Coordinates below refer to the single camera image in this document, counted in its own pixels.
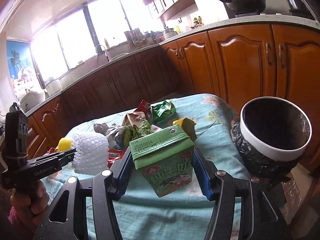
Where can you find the small white lidded pot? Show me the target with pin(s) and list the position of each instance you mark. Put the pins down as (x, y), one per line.
(169, 32)

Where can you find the red crumpled snack bag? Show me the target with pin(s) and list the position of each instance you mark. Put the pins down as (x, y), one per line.
(144, 107)

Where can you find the orange red snack packet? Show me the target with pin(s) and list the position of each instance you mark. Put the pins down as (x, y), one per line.
(114, 155)

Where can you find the white rice cooker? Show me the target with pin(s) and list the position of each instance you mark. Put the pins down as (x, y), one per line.
(31, 99)

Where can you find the green spouted drink pouch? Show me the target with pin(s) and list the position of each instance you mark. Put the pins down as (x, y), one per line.
(134, 126)

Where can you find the brown wooden base cabinets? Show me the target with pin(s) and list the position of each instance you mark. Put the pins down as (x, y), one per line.
(236, 63)

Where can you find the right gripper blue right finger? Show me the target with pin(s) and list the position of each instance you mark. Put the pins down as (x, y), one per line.
(205, 172)

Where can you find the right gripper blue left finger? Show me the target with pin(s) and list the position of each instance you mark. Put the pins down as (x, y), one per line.
(122, 170)

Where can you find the white bin with black bag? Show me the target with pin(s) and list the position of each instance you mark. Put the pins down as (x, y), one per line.
(271, 135)

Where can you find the chrome sink faucet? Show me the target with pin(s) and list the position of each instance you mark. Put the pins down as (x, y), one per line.
(100, 49)

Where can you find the black wok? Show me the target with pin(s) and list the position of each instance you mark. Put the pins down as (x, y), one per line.
(240, 7)

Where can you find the light blue floral tablecloth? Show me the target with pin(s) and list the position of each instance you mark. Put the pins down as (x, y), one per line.
(167, 202)

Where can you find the yellow foam fruit net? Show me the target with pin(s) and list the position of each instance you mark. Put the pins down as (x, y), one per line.
(64, 144)

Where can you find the small red white box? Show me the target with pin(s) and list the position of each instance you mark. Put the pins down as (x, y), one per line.
(155, 128)

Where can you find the green milk carton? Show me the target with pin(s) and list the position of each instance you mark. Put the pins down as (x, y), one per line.
(165, 159)

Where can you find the green crumpled snack bag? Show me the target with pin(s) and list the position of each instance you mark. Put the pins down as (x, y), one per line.
(162, 110)

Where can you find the person's left hand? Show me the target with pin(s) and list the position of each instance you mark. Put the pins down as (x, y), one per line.
(30, 208)

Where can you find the large white foam fruit net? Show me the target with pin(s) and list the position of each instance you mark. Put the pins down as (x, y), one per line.
(91, 155)

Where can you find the yellow crumpled wrapper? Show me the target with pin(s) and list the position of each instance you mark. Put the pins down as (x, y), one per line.
(188, 127)

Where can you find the crumpled purple white paper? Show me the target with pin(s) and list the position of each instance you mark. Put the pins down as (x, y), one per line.
(104, 129)

